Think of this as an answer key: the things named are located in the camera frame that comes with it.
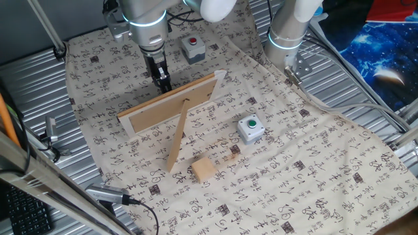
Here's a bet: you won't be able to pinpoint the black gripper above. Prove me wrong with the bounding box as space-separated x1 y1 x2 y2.
140 46 173 95

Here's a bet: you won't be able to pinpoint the grey box red button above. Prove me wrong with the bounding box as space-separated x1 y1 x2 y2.
181 34 206 65

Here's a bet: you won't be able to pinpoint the small wooden block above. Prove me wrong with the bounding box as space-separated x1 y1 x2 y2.
191 157 218 184

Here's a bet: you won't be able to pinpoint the grey box green button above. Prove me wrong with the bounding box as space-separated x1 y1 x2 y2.
236 114 266 146

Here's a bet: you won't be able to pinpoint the black clamp tool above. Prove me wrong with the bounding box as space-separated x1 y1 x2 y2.
39 116 71 163

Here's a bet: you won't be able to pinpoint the thin grey metal rod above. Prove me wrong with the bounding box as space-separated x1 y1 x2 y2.
27 0 68 60

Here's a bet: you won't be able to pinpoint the orange pole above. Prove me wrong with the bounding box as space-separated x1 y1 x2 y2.
0 93 21 148

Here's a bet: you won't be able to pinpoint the beige calligraphy print cloth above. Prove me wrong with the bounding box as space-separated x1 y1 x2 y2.
65 0 418 235

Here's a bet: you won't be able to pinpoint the black keyboard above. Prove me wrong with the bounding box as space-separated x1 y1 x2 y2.
5 184 53 235

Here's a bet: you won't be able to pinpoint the blue starry space poster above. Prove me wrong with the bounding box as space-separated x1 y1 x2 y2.
319 0 418 112

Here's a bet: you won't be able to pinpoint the red sheet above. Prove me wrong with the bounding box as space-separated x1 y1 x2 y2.
365 0 418 24

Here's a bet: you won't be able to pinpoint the wooden picture frame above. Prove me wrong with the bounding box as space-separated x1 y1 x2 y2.
116 69 228 173

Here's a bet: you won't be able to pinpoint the black robot arm cables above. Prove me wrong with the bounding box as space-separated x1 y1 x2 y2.
165 9 205 33

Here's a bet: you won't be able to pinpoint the grey exterior camera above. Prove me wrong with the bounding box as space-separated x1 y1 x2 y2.
85 183 131 206

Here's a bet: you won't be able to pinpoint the black camera cable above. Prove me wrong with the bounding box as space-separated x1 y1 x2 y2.
128 198 160 235

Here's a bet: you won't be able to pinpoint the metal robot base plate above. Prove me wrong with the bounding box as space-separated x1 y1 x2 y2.
283 54 313 87

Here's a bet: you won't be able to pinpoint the long aluminium frame beam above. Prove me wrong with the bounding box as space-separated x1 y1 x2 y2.
0 130 131 235

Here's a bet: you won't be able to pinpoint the grey robot cable bundle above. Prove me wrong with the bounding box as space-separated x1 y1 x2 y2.
283 32 412 133

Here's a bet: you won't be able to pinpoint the short aluminium frame profiles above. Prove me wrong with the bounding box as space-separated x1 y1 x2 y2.
388 97 418 161

